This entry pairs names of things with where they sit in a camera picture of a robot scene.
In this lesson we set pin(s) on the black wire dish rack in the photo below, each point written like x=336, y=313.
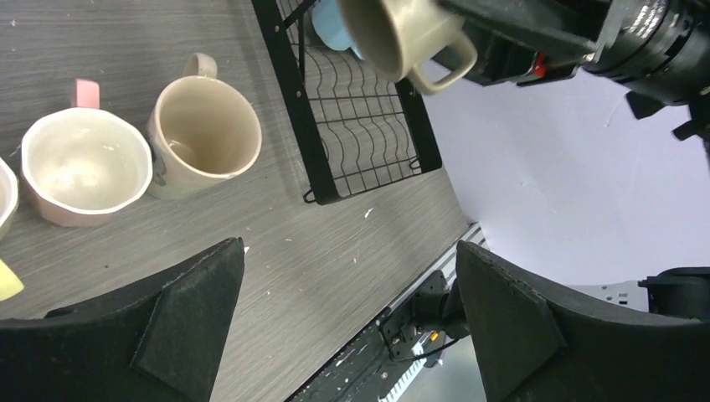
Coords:
x=355, y=131

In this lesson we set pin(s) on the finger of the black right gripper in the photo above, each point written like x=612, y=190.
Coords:
x=508, y=53

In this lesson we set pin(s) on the beige mug shelf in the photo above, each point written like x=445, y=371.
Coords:
x=397, y=37

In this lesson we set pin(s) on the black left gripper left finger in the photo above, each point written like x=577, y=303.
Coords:
x=157, y=339

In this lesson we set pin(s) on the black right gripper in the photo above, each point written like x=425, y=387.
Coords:
x=660, y=53

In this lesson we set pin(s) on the tall cream dragon mug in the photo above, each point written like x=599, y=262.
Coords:
x=202, y=132

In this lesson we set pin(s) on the light blue mug in rack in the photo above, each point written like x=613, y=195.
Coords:
x=328, y=24

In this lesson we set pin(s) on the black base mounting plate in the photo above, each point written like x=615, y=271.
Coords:
x=354, y=372

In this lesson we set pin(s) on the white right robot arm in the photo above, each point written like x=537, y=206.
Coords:
x=668, y=293

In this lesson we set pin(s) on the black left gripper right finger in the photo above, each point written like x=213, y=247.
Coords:
x=537, y=340

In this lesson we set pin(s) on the pink faceted mug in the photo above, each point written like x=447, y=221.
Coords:
x=83, y=165

